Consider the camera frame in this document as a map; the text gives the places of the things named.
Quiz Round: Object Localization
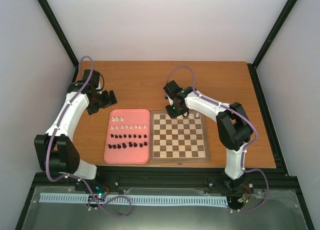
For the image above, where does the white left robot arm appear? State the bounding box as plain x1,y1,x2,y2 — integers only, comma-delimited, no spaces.
34,70,117,191

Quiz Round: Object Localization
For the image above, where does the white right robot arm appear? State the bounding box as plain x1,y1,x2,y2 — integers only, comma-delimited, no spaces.
163,80,254,192

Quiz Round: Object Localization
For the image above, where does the wooden chess board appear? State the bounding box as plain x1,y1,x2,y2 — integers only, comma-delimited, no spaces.
149,111,211,164

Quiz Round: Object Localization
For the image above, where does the pink plastic tray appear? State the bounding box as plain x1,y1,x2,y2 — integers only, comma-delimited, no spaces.
104,109,151,164

